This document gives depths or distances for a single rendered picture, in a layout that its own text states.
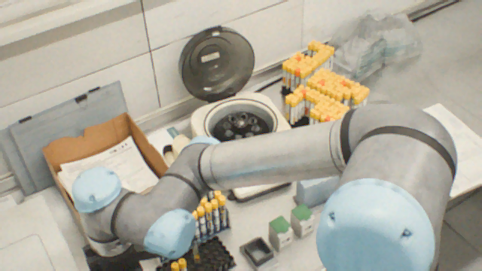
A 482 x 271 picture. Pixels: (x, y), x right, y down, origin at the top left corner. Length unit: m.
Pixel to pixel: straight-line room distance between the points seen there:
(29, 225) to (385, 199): 0.75
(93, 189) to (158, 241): 0.13
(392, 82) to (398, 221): 1.34
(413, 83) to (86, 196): 1.26
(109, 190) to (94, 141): 0.70
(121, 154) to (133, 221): 0.71
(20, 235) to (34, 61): 0.49
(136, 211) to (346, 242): 0.38
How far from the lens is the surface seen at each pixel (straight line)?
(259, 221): 1.43
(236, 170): 0.83
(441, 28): 2.17
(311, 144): 0.74
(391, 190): 0.57
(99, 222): 0.89
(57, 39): 1.44
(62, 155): 1.55
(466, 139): 1.70
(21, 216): 1.16
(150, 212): 0.85
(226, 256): 1.35
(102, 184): 0.88
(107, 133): 1.56
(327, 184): 1.42
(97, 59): 1.50
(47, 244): 1.10
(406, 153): 0.61
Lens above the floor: 2.01
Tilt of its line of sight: 44 degrees down
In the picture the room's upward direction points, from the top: 3 degrees counter-clockwise
